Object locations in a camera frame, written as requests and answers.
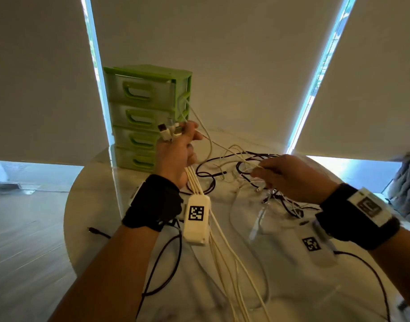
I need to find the person's right hand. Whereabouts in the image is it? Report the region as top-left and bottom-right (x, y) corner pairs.
(250, 155), (340, 205)

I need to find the person's left hand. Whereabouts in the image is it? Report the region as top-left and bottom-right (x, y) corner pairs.
(155, 121), (204, 189)

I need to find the white cable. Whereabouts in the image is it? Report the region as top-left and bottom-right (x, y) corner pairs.
(176, 93), (270, 185)

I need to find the bundle of white cables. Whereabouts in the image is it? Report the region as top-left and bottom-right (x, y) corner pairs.
(157, 118), (273, 322)

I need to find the person's left forearm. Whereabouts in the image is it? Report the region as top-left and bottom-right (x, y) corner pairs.
(49, 224), (159, 322)

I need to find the person's right forearm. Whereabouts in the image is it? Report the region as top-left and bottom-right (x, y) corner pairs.
(369, 227), (410, 317)

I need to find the green plastic drawer unit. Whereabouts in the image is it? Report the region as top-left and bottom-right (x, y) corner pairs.
(103, 64), (193, 174)

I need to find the white roller blind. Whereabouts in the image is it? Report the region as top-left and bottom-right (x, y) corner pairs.
(295, 0), (410, 162)
(90, 0), (345, 155)
(0, 0), (109, 167)

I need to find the black left wrist band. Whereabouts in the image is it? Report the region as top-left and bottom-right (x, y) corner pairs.
(122, 174), (184, 232)

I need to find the black wrist band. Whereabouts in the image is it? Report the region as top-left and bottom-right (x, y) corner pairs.
(315, 183), (401, 251)
(122, 174), (184, 232)

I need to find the black right wrist band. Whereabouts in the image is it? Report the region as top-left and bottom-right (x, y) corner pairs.
(315, 183), (401, 251)

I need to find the white marker tag on band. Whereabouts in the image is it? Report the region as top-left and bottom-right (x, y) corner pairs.
(347, 187), (393, 228)

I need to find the grey knitted blanket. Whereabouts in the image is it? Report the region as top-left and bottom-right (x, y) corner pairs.
(386, 152), (410, 232)

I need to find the green drawer with handle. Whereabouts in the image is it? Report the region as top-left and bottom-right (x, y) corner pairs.
(105, 72), (176, 110)
(112, 126), (161, 152)
(109, 103), (176, 132)
(115, 146), (157, 172)

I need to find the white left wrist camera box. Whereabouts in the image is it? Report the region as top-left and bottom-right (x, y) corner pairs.
(182, 194), (212, 246)

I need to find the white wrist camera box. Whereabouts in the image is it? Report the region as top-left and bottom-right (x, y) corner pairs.
(293, 218), (338, 268)
(182, 194), (212, 246)

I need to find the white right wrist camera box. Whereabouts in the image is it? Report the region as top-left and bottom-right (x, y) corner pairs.
(293, 218), (338, 268)

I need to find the black left wrist camera cable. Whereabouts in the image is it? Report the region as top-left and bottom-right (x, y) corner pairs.
(135, 219), (183, 320)

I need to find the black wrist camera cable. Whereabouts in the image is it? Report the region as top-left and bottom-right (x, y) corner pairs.
(135, 219), (183, 320)
(333, 250), (392, 322)

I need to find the black cable plug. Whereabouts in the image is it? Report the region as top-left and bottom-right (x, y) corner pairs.
(87, 227), (112, 240)

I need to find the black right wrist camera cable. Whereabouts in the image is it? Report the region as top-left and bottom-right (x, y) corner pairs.
(333, 250), (392, 322)

